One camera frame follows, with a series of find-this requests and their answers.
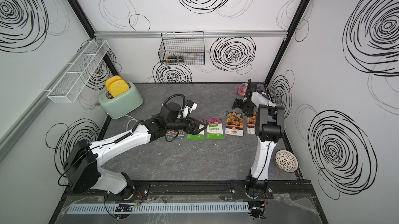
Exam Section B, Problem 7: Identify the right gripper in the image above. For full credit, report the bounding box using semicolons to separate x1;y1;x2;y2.
234;98;257;117

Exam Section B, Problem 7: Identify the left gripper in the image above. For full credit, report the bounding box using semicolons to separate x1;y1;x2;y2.
166;115;207;135

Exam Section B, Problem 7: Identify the small marigold seed packet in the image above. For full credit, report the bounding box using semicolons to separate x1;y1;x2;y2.
247;112;257;135

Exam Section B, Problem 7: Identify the mixed flowers seed packet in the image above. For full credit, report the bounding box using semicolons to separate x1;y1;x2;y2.
165;130;186;142

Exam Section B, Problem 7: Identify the large marigold seed packet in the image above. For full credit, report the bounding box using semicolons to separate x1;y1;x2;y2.
225;112;244;137

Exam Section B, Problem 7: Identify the impatiens pink flower packet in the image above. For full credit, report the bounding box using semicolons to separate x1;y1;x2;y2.
206;118;224;140

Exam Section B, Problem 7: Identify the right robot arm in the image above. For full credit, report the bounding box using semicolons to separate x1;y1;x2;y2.
232;80;284;192

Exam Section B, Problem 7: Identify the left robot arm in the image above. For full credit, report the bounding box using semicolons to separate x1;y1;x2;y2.
63;94;206;200

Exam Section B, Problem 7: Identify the purple candy bag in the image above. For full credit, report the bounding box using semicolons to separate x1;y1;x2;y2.
237;83;248;96

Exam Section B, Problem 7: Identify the mint green toaster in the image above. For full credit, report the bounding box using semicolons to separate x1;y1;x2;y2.
98;81;144;119

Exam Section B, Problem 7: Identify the dark object in basket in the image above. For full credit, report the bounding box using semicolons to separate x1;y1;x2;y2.
165;55;185;64

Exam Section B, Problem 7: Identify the yellow toast slice front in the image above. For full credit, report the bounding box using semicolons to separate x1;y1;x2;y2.
109;79;130;98

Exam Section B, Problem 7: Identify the yellow toast slice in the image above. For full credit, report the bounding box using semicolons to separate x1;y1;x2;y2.
105;75;122;89
109;79;130;98

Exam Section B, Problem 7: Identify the white perforated strainer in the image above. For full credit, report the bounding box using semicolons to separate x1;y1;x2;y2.
275;150;299;173

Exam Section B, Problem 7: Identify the yellow toast slice back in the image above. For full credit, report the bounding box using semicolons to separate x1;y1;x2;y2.
105;75;122;89

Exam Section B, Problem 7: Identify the white toaster power cable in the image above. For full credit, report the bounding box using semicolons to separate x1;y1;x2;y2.
124;114;139;131

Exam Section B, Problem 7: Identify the black wire wall basket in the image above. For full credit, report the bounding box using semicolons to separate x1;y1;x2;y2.
158;37;205;65

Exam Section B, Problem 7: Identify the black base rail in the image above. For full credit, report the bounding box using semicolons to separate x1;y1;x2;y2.
61;180;314;201

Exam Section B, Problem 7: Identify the white slotted cable duct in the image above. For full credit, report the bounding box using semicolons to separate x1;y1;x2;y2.
66;202;250;215

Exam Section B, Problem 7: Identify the white wire shelf basket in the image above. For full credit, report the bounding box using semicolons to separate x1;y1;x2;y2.
47;40;110;103

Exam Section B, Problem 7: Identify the aluminium wall rail back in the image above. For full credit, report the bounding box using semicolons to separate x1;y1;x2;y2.
94;30;287;39

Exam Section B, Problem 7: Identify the aluminium wall rail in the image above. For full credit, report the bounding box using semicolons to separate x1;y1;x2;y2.
94;30;287;39
1;39;94;162

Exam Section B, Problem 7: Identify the aluminium wall rail left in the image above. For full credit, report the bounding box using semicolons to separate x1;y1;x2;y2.
1;39;94;162

